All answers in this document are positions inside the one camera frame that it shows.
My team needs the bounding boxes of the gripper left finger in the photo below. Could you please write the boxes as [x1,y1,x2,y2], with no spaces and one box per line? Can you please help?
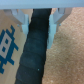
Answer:
[3,8,32,35]

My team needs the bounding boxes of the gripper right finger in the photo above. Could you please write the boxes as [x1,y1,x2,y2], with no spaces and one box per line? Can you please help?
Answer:
[45,7,73,52]

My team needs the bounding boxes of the black drawer handle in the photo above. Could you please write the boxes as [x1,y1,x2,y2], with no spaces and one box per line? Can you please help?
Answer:
[13,8,55,84]

